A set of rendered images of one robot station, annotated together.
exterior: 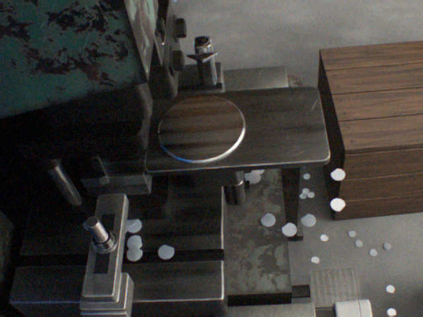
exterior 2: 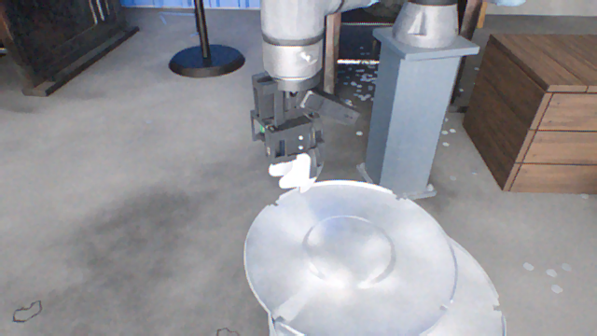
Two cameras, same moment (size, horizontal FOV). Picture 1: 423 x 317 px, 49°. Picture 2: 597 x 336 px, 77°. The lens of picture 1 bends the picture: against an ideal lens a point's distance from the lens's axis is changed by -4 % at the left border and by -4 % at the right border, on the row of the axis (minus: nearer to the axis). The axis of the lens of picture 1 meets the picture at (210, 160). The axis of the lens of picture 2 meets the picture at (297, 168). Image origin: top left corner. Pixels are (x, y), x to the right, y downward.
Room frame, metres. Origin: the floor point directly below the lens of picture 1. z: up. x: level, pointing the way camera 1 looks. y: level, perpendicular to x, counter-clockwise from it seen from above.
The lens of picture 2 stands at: (-0.08, -1.52, 0.75)
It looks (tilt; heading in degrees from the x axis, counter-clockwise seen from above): 37 degrees down; 84
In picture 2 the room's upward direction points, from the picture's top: straight up
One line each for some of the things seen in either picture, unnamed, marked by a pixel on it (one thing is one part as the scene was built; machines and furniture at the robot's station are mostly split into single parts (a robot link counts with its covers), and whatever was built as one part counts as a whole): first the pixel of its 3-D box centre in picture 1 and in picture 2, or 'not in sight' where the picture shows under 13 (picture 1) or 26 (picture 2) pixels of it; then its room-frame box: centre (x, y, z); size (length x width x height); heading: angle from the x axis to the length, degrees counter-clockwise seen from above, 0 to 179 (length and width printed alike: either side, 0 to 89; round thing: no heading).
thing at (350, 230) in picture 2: not in sight; (348, 247); (0.03, -1.18, 0.34); 0.29 x 0.29 x 0.01
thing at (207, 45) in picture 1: (205, 60); not in sight; (0.63, -0.03, 0.75); 0.03 x 0.03 x 0.10; 80
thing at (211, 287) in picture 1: (132, 176); not in sight; (0.48, 0.13, 0.68); 0.45 x 0.30 x 0.06; 170
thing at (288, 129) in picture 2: not in sight; (288, 112); (-0.05, -1.06, 0.50); 0.09 x 0.08 x 0.12; 23
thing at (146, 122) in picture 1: (94, 96); not in sight; (0.48, 0.13, 0.86); 0.20 x 0.16 x 0.05; 170
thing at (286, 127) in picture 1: (238, 153); not in sight; (0.45, -0.04, 0.72); 0.25 x 0.14 x 0.14; 80
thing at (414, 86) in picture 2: not in sight; (407, 119); (0.31, -0.64, 0.23); 0.19 x 0.19 x 0.45; 9
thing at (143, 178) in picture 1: (121, 144); not in sight; (0.48, 0.12, 0.76); 0.15 x 0.09 x 0.05; 170
